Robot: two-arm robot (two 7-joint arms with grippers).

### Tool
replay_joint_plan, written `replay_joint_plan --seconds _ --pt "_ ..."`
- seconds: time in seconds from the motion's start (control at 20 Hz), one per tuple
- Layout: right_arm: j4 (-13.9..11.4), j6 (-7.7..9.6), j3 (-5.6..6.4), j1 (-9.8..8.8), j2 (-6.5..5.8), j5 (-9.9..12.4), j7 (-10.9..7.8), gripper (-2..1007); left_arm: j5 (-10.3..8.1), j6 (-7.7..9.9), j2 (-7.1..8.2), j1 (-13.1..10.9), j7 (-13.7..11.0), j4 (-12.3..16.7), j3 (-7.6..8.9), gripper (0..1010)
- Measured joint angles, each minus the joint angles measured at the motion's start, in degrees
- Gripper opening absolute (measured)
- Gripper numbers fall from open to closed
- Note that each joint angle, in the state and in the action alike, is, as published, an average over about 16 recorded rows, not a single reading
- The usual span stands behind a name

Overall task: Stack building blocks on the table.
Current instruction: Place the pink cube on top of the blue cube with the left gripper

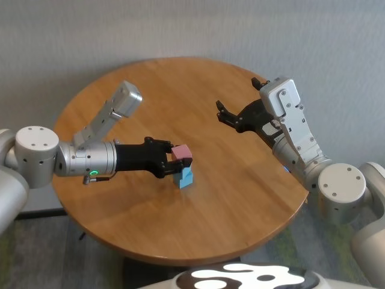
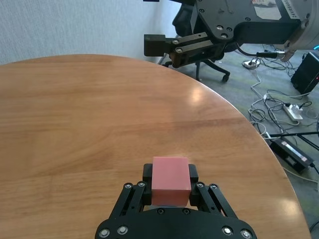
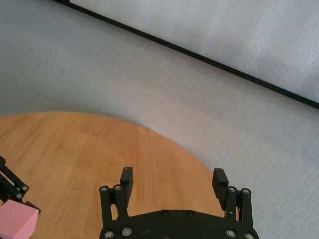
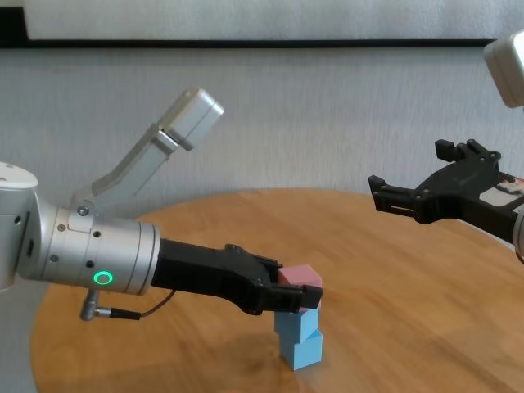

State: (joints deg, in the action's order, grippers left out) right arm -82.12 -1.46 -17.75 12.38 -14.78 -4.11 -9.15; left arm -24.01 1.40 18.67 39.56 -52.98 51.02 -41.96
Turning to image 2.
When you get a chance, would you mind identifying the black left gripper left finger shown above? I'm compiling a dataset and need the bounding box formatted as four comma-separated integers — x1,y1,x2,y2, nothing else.
109,163,153,220

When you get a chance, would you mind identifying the black box device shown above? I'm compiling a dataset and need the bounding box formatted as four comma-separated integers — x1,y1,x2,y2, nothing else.
290,51,319,95

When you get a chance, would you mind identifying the white power strip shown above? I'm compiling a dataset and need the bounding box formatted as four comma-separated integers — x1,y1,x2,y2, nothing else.
283,103,304,122

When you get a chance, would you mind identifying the black floor bar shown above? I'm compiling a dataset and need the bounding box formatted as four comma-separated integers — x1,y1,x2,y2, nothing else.
269,130,319,138

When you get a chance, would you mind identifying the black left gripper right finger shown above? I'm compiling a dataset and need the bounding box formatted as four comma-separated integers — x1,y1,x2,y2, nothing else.
188,163,237,220

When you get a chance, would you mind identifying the white wall plug adapter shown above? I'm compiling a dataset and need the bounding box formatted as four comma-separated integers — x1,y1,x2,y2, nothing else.
242,59,260,70

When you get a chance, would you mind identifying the black power adapter brick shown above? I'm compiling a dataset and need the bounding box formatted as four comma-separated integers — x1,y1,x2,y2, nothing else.
270,138,315,174

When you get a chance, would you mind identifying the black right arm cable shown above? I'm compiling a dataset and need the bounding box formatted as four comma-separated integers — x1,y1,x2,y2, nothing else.
236,41,287,60

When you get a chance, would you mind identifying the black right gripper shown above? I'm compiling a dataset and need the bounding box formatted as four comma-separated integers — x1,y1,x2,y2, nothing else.
144,0,302,69

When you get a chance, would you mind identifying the black office chair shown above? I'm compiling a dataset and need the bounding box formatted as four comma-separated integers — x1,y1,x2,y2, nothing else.
161,2,231,83

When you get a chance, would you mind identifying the pink cube block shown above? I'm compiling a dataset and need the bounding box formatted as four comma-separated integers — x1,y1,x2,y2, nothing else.
151,156,192,208

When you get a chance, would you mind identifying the white floor cable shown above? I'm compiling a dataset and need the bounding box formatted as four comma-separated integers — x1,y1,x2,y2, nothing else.
250,67,269,136

